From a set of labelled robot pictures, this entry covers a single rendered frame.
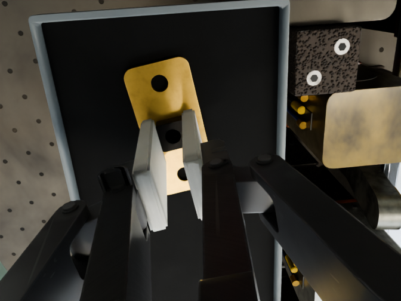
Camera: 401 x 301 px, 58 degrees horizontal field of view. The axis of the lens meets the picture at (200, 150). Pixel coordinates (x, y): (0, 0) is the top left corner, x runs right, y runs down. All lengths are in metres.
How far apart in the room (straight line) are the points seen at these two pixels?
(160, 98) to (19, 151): 0.59
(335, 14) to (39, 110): 0.56
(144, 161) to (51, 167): 0.63
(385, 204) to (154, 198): 0.26
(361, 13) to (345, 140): 0.11
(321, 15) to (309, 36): 0.03
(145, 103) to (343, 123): 0.19
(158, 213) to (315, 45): 0.19
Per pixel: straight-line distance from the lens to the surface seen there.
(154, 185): 0.15
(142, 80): 0.21
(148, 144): 0.17
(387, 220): 0.37
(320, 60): 0.30
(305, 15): 0.31
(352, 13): 0.32
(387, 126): 0.36
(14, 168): 0.80
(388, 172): 0.48
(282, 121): 0.23
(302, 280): 0.42
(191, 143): 0.16
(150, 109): 0.22
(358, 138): 0.35
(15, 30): 0.72
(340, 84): 0.31
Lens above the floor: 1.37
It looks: 67 degrees down
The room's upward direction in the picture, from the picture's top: 169 degrees clockwise
